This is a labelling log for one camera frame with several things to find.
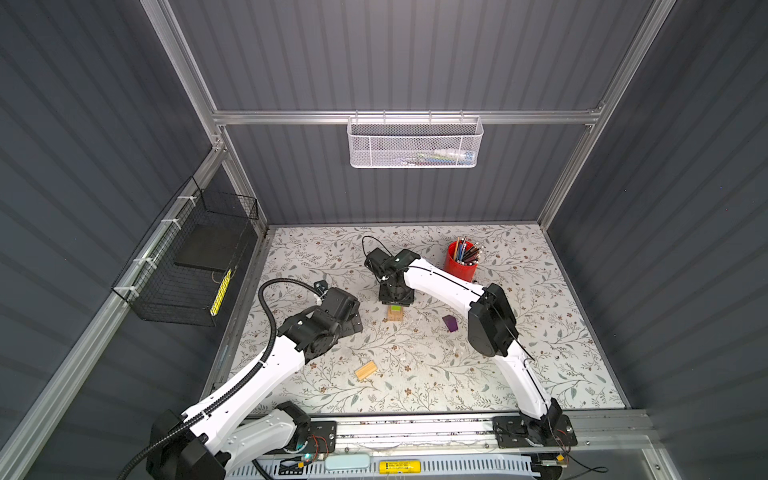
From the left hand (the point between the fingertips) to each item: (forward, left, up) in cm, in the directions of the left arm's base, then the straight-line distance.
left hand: (342, 320), depth 80 cm
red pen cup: (+21, -38, -2) cm, 43 cm away
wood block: (+7, -15, -11) cm, 20 cm away
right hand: (+10, -14, -9) cm, 19 cm away
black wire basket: (+8, +38, +14) cm, 41 cm away
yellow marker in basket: (-3, +27, +14) cm, 30 cm away
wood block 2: (-9, -6, -13) cm, 17 cm away
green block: (+7, -15, -6) cm, 18 cm away
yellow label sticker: (-32, -11, -11) cm, 36 cm away
